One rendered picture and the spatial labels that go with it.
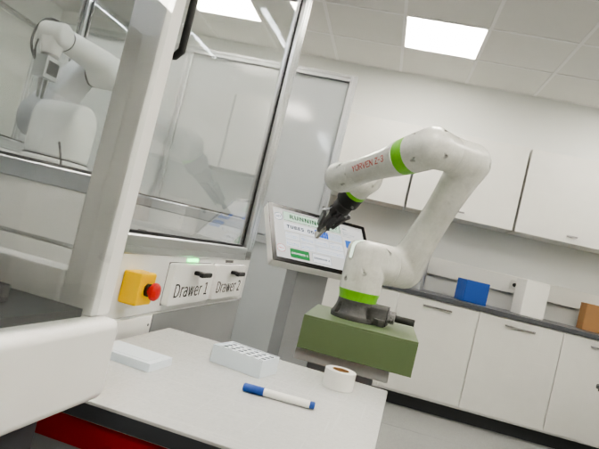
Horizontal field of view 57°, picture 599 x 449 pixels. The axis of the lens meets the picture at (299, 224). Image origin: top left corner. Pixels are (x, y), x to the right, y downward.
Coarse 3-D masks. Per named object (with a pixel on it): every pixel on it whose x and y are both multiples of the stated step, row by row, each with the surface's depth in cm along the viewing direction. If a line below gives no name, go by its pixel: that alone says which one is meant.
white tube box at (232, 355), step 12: (216, 348) 120; (228, 348) 121; (240, 348) 123; (252, 348) 126; (216, 360) 120; (228, 360) 119; (240, 360) 118; (252, 360) 116; (264, 360) 116; (276, 360) 122; (252, 372) 116; (264, 372) 117
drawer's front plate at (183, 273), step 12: (180, 264) 144; (192, 264) 153; (204, 264) 163; (168, 276) 141; (180, 276) 146; (192, 276) 153; (168, 288) 141; (180, 288) 147; (204, 288) 165; (168, 300) 142; (180, 300) 149; (192, 300) 157
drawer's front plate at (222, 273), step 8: (216, 264) 173; (224, 264) 182; (216, 272) 172; (224, 272) 178; (216, 280) 173; (224, 280) 180; (232, 280) 188; (240, 280) 197; (216, 288) 174; (224, 288) 182; (232, 288) 190; (240, 288) 199; (216, 296) 176; (224, 296) 184; (232, 296) 192
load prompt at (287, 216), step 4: (284, 212) 249; (288, 212) 250; (284, 216) 247; (288, 216) 248; (292, 216) 250; (296, 216) 251; (300, 216) 252; (304, 216) 253; (288, 220) 247; (292, 220) 248; (296, 220) 249; (300, 220) 251; (304, 220) 252; (308, 220) 253; (312, 220) 255; (316, 220) 256; (308, 224) 252; (312, 224) 253; (316, 224) 254; (336, 228) 260; (332, 232) 257; (336, 232) 258; (340, 232) 259
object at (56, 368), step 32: (160, 64) 71; (160, 96) 73; (128, 192) 70; (128, 224) 72; (96, 320) 68; (0, 352) 51; (32, 352) 56; (64, 352) 61; (96, 352) 68; (0, 384) 52; (32, 384) 57; (64, 384) 63; (96, 384) 69; (0, 416) 53; (32, 416) 58; (0, 448) 65
